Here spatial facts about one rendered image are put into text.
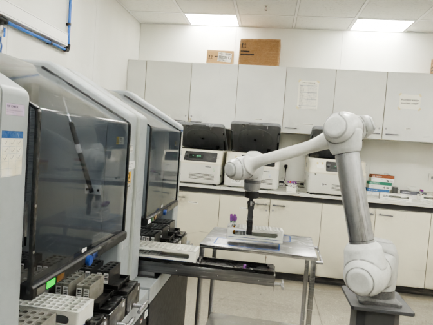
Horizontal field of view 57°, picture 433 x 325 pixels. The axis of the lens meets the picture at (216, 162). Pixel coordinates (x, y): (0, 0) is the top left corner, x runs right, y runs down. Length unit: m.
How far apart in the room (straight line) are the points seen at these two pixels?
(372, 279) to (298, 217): 2.50
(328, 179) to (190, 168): 1.40
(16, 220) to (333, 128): 1.21
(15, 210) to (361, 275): 1.24
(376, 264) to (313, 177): 2.46
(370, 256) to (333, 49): 3.43
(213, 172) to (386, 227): 1.78
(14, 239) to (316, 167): 3.45
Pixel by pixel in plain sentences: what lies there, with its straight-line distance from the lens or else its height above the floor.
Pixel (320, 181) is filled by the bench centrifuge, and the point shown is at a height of 1.03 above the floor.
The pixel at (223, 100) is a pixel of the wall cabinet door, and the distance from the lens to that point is 4.41.
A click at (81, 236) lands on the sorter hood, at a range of 1.24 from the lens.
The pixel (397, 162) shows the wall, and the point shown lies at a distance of 4.90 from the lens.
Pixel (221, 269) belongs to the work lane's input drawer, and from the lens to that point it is 1.80.
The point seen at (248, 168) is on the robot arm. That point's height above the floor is 1.24.
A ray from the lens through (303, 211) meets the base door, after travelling 4.13.
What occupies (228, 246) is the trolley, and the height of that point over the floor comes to 0.82.
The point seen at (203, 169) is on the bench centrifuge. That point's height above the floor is 1.06.
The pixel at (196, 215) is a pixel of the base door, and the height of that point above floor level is 0.58.
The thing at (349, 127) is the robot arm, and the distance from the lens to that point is 1.69.
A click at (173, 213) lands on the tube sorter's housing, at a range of 2.41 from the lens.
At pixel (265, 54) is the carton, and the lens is 4.50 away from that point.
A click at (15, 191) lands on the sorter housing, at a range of 0.96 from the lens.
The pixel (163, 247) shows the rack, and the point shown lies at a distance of 1.86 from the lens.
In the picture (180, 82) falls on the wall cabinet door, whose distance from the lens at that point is 4.51.
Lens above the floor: 1.36
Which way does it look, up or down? 3 degrees down
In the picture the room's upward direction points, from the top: 4 degrees clockwise
